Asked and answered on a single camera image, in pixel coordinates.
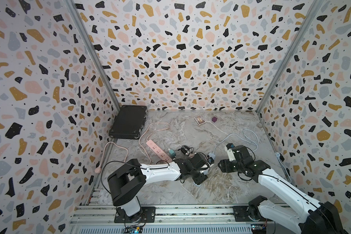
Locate aluminium corner post left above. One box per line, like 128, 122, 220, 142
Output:
63, 1, 120, 114

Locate aluminium corner post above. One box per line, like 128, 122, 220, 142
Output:
256, 0, 323, 114
63, 1, 120, 114

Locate white power strip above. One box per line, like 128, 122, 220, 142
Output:
207, 153, 216, 160

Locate white power strip cable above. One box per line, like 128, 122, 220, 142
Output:
212, 128, 259, 156

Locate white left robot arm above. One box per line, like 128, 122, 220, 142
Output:
107, 152, 215, 219

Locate playing card box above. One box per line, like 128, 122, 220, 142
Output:
194, 115, 206, 125

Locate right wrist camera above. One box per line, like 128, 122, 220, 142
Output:
224, 143, 236, 161

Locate pink power strip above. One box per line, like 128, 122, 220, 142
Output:
146, 139, 173, 162

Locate black briefcase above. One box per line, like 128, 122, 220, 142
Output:
109, 105, 148, 139

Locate aluminium corner post right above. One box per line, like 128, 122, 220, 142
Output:
256, 0, 323, 114

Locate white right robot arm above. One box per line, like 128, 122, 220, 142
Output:
218, 143, 345, 234

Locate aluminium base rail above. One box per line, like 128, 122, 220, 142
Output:
67, 203, 322, 234

